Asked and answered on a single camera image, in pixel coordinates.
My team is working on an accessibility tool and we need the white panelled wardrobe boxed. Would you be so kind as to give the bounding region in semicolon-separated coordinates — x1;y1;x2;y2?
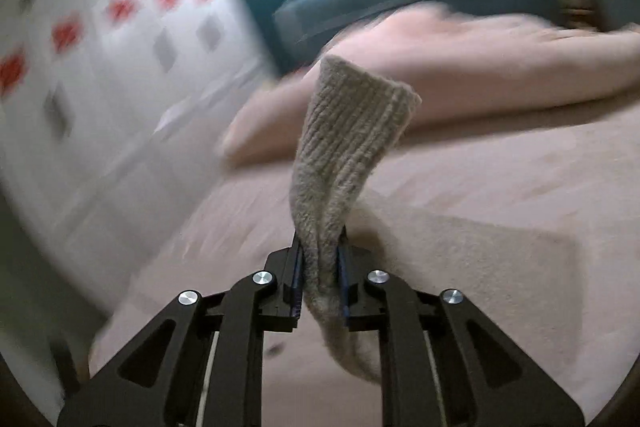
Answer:
0;0;271;313

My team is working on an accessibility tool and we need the pink floral bed cover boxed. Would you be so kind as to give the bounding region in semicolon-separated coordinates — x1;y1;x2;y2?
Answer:
89;96;639;419

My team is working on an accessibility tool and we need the folded pink duvet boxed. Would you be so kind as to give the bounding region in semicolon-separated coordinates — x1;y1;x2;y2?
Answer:
220;3;639;165

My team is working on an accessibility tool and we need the cream sweater with black hearts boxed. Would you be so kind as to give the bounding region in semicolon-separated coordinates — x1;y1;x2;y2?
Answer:
286;54;584;389

